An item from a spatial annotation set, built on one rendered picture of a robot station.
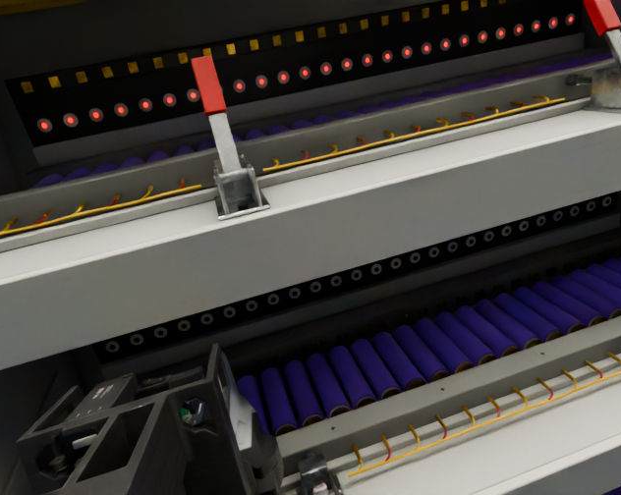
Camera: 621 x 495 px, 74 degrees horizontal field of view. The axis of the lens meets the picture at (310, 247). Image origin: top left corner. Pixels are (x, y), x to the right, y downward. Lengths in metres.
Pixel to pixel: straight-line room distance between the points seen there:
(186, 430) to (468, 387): 0.21
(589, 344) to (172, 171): 0.32
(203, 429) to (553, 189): 0.24
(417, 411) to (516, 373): 0.08
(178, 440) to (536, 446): 0.23
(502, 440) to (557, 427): 0.04
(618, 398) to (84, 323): 0.34
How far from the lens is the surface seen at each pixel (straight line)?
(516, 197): 0.28
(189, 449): 0.18
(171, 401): 0.17
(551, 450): 0.33
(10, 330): 0.25
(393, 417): 0.31
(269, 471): 0.23
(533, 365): 0.35
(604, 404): 0.37
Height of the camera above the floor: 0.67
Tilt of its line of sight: 5 degrees down
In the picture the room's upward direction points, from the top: 15 degrees counter-clockwise
